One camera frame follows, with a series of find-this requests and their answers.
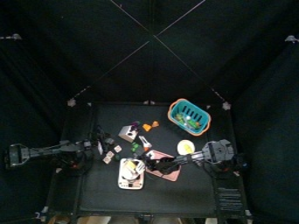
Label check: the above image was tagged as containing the pink cutting board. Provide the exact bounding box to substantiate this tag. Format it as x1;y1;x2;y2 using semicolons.
144;150;183;183

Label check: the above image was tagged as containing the white orange toy utensil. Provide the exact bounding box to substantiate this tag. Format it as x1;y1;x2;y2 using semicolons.
138;135;154;152

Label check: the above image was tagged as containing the white cube box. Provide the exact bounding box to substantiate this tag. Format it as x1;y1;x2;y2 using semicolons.
118;125;140;144

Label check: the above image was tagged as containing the white yellow pot lid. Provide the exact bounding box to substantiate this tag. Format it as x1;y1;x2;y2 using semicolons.
123;159;146;177

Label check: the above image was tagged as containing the white toy stove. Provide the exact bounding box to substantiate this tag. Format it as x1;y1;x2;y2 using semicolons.
116;157;146;191

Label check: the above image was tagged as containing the yellow round plate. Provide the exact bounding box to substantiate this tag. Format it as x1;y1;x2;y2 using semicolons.
176;139;196;157

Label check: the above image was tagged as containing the green toy vegetable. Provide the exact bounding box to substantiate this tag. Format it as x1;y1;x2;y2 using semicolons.
175;113;202;130

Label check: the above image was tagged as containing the teal basket with orange rim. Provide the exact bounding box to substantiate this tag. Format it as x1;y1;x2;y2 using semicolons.
167;98;213;137

